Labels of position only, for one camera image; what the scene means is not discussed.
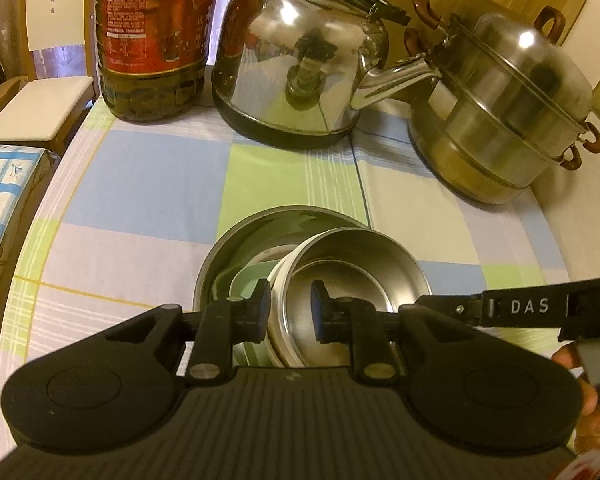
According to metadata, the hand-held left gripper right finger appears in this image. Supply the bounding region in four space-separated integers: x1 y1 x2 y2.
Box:
310 279 479 387

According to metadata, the light purple curtain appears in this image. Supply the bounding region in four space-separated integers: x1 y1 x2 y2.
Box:
0 0 101 91

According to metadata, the person's right hand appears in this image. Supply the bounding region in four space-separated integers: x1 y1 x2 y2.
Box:
550 343 600 454

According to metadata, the cream plastic bowl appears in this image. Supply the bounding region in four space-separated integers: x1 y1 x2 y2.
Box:
265 231 361 368

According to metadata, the stainless steel bowl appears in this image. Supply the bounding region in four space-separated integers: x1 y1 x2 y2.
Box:
280 227 433 367

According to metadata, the blue patterned box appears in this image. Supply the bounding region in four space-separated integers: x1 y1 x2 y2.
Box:
0 144 58 291

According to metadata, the stainless steel kettle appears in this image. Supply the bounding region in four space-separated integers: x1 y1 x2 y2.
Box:
211 0 443 150

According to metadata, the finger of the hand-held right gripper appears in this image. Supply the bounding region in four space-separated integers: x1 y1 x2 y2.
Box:
413 292 486 327

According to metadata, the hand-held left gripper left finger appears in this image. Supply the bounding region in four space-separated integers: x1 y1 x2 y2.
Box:
104 278 273 387

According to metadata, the green square plate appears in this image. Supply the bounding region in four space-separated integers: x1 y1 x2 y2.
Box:
219 262 281 367

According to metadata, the stainless steel steamer pot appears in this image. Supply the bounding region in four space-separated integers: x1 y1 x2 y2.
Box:
404 0 600 206

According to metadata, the checkered tablecloth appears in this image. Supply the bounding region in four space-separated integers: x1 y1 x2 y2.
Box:
0 65 581 376

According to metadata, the white wooden chair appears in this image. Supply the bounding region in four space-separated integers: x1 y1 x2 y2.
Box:
0 0 97 158

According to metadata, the large stainless steel plate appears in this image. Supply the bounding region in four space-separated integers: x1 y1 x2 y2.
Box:
192 205 376 368

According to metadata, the cooking oil bottle red label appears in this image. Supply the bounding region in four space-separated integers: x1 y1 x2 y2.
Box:
94 0 221 123

